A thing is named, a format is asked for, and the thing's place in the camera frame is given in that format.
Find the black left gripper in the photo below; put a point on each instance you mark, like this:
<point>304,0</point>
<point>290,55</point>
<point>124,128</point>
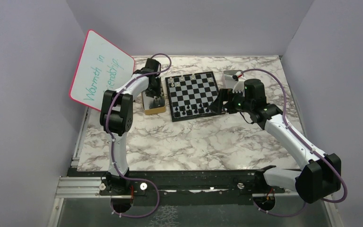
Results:
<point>157,91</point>

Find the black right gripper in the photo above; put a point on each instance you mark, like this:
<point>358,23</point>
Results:
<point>224,95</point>

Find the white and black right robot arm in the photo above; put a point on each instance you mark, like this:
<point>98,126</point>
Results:
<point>319,174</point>

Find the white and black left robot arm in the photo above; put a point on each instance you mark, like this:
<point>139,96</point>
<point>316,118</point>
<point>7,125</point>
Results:
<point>117,117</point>

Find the silver metal tin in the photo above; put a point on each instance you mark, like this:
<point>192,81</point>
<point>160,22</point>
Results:
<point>230,78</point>

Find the black and white chessboard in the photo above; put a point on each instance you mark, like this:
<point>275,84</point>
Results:
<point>191,92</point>

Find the pink framed whiteboard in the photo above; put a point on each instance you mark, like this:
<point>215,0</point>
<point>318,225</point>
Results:
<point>101,66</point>

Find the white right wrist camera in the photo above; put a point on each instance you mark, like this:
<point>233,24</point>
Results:
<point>239,79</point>

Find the aluminium extrusion rail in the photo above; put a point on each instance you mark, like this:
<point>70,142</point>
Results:
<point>78,187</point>

